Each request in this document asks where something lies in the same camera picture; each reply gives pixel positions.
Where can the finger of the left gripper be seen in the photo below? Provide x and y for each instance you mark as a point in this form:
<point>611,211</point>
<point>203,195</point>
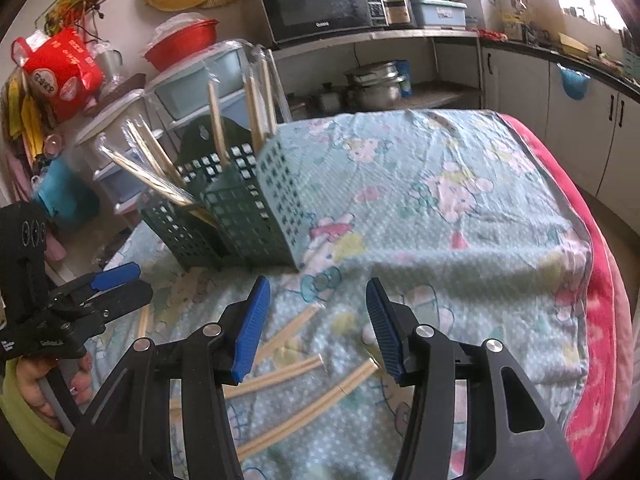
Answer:
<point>105,307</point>
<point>112,277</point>

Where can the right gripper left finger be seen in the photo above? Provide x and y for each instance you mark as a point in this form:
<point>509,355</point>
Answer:
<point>125,432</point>

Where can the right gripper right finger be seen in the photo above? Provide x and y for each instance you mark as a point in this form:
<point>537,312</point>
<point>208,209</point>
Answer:
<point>510,432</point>

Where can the wooden chopsticks pair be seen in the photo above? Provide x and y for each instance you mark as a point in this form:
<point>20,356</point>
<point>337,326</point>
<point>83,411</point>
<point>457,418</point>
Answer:
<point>142,140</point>
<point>217,126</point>
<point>284,334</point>
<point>274,378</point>
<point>260,94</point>
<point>177,196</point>
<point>310,412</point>

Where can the green sleeve forearm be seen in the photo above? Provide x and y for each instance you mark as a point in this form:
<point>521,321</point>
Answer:
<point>44,444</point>

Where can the white kitchen cabinets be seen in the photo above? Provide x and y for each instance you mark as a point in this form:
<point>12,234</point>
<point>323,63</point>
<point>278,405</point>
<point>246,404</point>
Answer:
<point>595,140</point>

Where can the left hand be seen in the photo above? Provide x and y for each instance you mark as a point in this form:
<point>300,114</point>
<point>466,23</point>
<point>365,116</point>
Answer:
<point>40,389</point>

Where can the cartoon print tablecloth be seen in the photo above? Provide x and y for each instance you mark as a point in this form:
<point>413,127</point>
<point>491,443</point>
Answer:
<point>457,218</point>

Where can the dark green utensil caddy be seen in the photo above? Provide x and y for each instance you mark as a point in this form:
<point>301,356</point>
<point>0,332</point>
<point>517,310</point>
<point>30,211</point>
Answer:
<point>255,203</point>

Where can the pink blanket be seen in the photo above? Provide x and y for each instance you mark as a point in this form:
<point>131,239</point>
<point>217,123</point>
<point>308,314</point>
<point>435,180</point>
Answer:
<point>600,417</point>

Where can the right pastel drawer tower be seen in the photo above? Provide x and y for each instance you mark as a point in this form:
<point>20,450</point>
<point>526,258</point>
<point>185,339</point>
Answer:
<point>180,92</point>

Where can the red plastic bag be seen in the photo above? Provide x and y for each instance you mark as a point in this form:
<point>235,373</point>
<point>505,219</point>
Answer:
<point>62,69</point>

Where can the small lidded pot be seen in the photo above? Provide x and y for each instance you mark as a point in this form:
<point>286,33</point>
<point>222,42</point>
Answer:
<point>331,99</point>

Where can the stacked steel pots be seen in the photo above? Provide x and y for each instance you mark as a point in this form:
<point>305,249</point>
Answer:
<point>374,87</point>

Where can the red plastic basin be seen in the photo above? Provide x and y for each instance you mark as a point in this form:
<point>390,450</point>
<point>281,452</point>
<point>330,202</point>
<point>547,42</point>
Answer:
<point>181,44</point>

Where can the steel shelf rack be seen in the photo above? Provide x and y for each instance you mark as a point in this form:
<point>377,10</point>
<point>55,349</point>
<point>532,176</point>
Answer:
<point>442,68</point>

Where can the blue hanging bin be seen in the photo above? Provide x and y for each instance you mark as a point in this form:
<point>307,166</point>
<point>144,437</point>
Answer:
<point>575,83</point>

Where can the light blue dish box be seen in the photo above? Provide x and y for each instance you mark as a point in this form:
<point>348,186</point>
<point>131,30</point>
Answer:
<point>439,13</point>

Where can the black microwave oven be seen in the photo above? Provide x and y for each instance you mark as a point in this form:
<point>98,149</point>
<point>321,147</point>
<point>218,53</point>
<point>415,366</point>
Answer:
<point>283,22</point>

